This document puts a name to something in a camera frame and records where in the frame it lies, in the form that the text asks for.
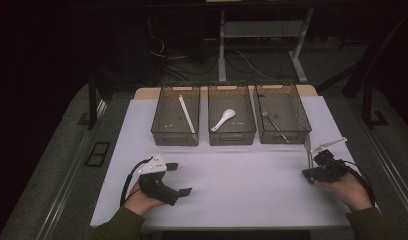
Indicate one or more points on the white chopstick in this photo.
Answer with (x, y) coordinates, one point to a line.
(187, 113)

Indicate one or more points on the white plastic spoon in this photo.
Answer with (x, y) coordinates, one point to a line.
(229, 114)

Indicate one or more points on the black metal stand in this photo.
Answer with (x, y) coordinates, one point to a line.
(92, 106)
(368, 106)

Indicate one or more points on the aluminium rail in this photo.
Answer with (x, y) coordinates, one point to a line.
(61, 196)
(394, 173)

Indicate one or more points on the translucent grey storage bin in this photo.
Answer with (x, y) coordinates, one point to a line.
(292, 110)
(238, 100)
(168, 116)

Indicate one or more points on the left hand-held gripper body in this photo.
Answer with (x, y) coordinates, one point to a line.
(157, 186)

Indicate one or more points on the person's left hand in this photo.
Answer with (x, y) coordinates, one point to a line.
(138, 201)

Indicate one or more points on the white table mat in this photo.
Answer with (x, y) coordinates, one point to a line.
(232, 186)

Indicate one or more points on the metal fork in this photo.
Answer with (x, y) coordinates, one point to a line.
(273, 124)

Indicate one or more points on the metal knife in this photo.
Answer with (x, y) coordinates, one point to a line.
(308, 143)

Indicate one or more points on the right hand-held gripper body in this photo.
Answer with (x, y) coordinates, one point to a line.
(330, 168)

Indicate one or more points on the white metal desk frame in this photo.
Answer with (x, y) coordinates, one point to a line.
(222, 50)

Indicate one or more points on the person's right hand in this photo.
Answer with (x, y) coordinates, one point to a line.
(348, 193)

